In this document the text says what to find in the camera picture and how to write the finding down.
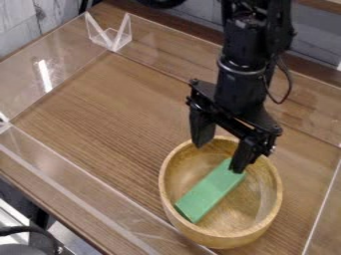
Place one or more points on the brown wooden bowl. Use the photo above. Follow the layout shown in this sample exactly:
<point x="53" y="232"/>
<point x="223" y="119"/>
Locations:
<point x="219" y="208"/>

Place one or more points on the clear acrylic corner bracket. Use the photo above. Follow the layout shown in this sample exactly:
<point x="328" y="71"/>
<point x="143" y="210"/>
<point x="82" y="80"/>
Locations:
<point x="112" y="39"/>

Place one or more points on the clear acrylic front wall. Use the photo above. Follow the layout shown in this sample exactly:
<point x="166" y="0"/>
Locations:
<point x="110" y="221"/>

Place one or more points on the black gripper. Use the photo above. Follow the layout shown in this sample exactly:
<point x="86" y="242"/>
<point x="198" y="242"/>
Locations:
<point x="231" y="104"/>

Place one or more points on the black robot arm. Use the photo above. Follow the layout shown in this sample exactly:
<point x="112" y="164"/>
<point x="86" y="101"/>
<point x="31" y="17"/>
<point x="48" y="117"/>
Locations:
<point x="257" y="35"/>

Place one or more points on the green rectangular block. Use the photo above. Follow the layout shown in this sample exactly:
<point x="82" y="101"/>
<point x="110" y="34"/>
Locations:
<point x="203" y="196"/>

